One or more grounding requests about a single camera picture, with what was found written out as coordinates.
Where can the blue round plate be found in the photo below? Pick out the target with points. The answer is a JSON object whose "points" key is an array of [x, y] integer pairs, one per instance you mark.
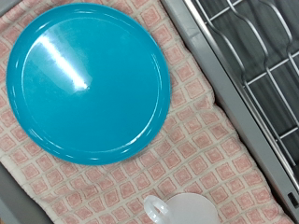
{"points": [[90, 93]]}

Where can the pink checkered cloth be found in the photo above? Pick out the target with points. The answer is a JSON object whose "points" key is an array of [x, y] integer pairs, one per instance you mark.
{"points": [[193, 149]]}

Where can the translucent plastic cup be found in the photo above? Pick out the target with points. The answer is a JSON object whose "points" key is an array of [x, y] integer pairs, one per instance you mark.
{"points": [[193, 211]]}

